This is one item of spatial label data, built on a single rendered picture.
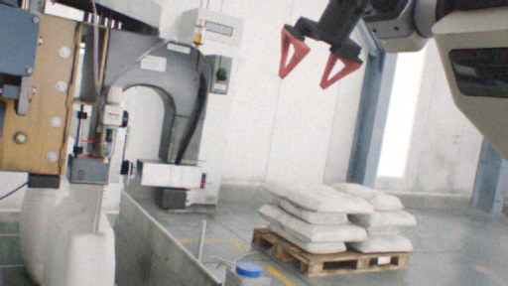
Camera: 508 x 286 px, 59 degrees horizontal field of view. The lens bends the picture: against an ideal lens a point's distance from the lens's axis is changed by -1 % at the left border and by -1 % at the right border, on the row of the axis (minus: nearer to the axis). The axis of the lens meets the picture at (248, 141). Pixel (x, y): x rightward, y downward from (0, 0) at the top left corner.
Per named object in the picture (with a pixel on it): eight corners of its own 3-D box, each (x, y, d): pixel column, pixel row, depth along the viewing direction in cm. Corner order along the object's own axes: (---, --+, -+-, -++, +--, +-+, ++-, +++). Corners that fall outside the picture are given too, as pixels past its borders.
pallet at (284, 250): (408, 267, 409) (411, 252, 408) (307, 277, 345) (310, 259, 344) (345, 238, 479) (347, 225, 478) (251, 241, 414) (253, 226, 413)
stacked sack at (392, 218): (420, 229, 407) (423, 214, 406) (365, 230, 372) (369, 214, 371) (383, 216, 444) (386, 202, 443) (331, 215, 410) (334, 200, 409)
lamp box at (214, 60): (227, 95, 106) (233, 57, 106) (210, 92, 104) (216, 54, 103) (213, 93, 113) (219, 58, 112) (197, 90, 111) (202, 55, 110)
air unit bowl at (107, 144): (115, 159, 90) (119, 128, 90) (99, 158, 88) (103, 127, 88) (111, 156, 93) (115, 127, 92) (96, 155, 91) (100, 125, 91)
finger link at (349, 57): (292, 72, 80) (318, 26, 76) (320, 80, 84) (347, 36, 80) (311, 93, 75) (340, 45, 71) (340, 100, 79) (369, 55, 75)
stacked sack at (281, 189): (343, 205, 405) (345, 190, 404) (281, 202, 374) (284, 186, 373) (315, 194, 443) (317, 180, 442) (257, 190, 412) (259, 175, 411)
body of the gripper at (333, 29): (293, 25, 73) (316, -18, 70) (336, 40, 79) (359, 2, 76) (314, 44, 69) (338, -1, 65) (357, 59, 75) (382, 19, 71)
